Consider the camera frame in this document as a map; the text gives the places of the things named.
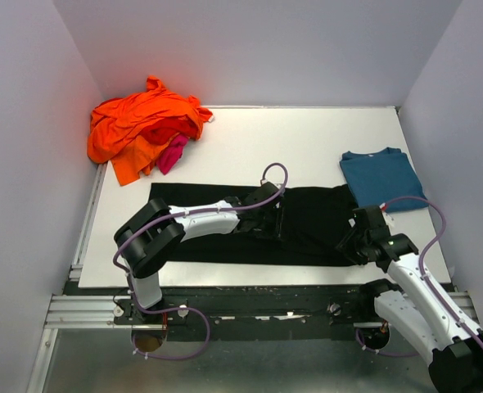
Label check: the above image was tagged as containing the black printed t shirt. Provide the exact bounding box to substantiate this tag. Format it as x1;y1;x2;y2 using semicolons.
171;184;357;267

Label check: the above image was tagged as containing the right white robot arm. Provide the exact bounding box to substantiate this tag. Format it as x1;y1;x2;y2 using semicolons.
338;206;483;392

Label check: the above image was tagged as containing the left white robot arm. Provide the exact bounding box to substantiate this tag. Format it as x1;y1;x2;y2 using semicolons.
113;182;285;323

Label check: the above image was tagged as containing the folded blue t shirt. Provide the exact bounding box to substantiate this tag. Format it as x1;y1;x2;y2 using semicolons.
340;147;428;213

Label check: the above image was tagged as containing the magenta t shirt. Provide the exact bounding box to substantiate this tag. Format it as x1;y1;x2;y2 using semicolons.
156;134;188;175

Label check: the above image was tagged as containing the red t shirt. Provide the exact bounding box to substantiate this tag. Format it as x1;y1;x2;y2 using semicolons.
140;116;200;145

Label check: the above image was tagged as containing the orange t shirt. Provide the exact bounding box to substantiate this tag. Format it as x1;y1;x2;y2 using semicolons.
87;75;213;186

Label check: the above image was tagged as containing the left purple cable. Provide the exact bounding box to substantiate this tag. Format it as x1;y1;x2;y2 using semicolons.
112;162;289;360

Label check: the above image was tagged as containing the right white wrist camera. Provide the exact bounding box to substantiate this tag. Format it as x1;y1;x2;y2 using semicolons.
380;203;395;228

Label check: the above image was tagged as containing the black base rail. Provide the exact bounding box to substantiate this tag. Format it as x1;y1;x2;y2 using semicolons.
64;284;388;342

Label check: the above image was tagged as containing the aluminium frame rail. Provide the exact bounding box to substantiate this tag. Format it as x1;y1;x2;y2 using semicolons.
25;163;115;393

